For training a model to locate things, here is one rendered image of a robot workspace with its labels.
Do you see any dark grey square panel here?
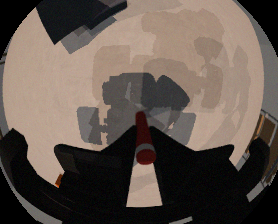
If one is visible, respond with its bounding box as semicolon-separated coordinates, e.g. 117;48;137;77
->
37;0;127;44

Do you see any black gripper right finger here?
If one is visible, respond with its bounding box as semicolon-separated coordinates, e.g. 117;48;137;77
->
148;127;235;205

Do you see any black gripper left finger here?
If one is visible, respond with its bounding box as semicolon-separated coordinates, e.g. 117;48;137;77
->
54;125;138;206

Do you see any dark red peg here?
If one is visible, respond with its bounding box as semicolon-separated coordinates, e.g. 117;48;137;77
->
135;111;156;165

